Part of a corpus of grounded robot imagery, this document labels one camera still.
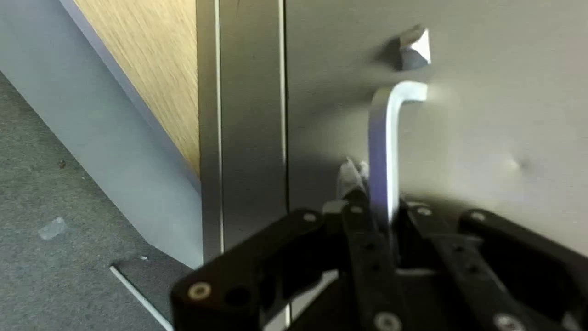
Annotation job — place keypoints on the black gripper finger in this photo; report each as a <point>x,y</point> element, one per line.
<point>352,185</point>

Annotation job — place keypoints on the filing cabinet drawer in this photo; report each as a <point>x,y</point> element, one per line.
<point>506,117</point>

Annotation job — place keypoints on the beige metal filing cabinet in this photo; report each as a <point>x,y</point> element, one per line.
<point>245,112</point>

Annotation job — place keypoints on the grey under-counter cabinet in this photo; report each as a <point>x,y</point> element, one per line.
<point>98,215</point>

